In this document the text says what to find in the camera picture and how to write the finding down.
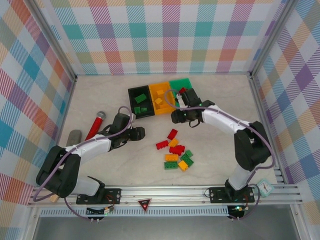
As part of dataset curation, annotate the green plastic bin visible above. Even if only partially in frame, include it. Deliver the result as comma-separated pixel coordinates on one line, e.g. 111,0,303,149
169,77,194,105

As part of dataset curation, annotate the black plastic bin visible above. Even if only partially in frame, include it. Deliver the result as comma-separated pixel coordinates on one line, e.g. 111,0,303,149
127,85,156,118

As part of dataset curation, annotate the yellow plastic bin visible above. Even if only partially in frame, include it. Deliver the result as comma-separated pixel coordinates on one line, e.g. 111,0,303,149
149,81,176,116

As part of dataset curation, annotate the red toy microphone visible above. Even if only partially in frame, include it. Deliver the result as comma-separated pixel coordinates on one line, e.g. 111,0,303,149
84,111,107,141

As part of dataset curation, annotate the red triangle sign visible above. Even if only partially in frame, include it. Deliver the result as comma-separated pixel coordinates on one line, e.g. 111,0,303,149
137,198,153,212

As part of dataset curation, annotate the small teal alarm clock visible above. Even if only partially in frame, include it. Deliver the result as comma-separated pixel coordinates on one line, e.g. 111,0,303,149
257,178,273,197

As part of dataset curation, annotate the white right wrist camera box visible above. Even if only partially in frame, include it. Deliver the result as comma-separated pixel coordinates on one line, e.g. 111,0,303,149
175,93,188,110

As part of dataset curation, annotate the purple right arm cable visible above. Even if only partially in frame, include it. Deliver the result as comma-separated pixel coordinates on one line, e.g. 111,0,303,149
163,88,276,221

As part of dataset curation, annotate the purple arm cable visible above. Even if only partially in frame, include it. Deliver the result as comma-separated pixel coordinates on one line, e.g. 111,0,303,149
32,106,137,221
163,88,276,221

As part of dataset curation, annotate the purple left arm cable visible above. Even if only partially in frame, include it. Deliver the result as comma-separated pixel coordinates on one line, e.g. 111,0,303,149
32,106,137,221

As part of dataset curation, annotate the aluminium side rail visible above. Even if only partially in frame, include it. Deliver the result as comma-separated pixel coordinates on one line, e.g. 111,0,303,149
249,74,288,185
44,77,78,186

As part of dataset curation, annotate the aluminium mounting rail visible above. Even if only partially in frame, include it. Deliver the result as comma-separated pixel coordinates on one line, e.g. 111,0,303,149
27,184,305,207

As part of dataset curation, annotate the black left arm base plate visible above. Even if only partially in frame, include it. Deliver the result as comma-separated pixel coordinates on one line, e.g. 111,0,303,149
76,186,122,205

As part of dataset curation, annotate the grey slotted cable duct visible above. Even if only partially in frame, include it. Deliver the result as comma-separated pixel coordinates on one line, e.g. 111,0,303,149
39,206,231,217

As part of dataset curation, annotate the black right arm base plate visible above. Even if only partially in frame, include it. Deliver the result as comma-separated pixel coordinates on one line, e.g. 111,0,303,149
208,186,256,204

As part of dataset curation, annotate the aluminium frame post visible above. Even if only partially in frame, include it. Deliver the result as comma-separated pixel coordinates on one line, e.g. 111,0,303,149
29,0,78,81
249,0,300,77

